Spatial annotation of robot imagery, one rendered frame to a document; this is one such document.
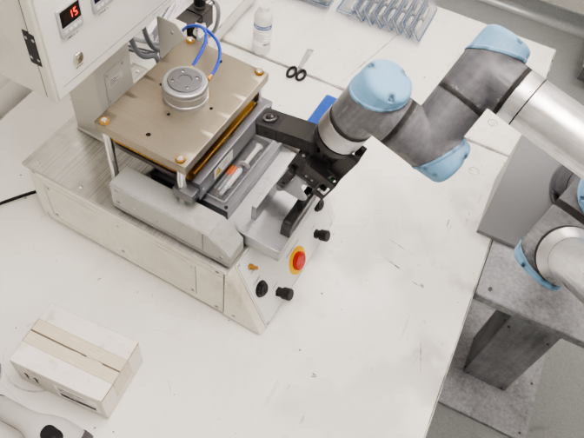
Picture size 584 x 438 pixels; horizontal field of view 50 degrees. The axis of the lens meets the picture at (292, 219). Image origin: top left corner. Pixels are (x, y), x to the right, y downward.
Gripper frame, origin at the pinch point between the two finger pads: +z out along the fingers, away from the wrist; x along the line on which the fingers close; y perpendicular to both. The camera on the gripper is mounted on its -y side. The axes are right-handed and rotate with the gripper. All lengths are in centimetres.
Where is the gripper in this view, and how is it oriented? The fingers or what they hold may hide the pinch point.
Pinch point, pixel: (279, 182)
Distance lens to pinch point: 112.8
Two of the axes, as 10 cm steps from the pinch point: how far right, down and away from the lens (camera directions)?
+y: 7.8, 6.1, 0.9
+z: -3.9, 3.9, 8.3
